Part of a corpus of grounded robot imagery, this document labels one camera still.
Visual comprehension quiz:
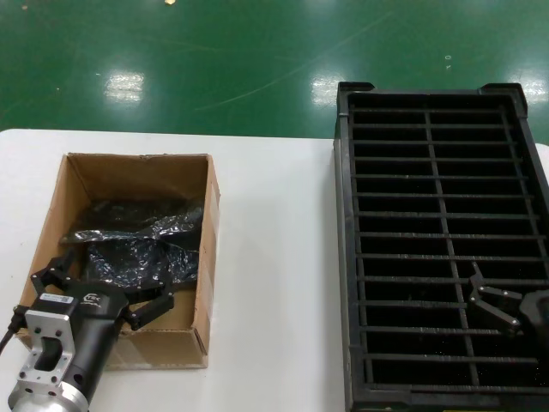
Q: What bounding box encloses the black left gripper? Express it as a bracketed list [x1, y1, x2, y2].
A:
[29, 250, 176, 400]

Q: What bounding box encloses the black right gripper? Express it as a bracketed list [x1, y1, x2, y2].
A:
[467, 260, 549, 342]

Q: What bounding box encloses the brown cardboard box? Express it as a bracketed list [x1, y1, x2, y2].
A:
[25, 150, 222, 371]

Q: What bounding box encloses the black slotted plastic container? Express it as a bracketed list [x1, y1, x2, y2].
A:
[333, 80, 549, 412]

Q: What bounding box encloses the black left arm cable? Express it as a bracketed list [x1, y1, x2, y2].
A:
[0, 303, 27, 357]

